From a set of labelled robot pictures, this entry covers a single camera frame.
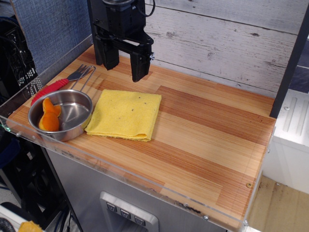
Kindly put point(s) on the black crate rack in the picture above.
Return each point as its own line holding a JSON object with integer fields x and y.
{"x": 17, "y": 69}

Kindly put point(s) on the small steel pan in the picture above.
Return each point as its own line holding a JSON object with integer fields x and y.
{"x": 76, "y": 110}

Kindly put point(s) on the clear acrylic table guard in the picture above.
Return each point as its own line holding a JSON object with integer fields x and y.
{"x": 207, "y": 147}

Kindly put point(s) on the yellow folded cloth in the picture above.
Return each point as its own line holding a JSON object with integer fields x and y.
{"x": 125, "y": 114}

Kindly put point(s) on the yellow object bottom left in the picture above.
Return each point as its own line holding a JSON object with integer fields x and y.
{"x": 29, "y": 226}

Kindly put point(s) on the white plastic bin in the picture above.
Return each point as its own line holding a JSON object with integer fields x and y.
{"x": 287, "y": 158}

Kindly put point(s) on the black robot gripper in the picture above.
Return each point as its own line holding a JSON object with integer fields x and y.
{"x": 122, "y": 29}

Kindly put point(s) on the steel cabinet with buttons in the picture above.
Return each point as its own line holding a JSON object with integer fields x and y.
{"x": 104, "y": 202}

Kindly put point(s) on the orange plush fish toy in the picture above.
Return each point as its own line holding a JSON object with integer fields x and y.
{"x": 50, "y": 119}

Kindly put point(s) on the dark right frame post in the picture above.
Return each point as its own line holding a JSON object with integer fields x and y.
{"x": 291, "y": 66}

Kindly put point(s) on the red handled fork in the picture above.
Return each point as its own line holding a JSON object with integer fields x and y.
{"x": 79, "y": 73}

